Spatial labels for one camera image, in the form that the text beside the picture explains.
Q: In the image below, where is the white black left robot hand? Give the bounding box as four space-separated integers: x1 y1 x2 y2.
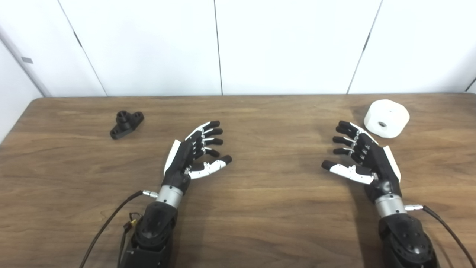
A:
162 120 233 194

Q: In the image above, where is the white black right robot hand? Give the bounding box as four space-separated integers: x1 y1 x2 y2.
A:
322 120 403 204

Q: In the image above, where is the round white piece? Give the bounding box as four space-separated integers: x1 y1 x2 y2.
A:
364 99 410 139

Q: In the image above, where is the black flanged holder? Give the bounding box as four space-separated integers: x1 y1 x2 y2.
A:
110 111 145 140

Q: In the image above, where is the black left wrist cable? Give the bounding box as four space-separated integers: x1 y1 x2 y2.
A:
79 190 159 268

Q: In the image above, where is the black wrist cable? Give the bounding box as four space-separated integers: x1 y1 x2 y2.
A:
79 190 159 268
405 204 476 259

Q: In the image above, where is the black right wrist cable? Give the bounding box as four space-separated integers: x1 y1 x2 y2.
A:
405 204 476 259

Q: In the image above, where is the thin wire yellow connector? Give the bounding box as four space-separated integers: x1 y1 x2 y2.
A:
118 212 142 258

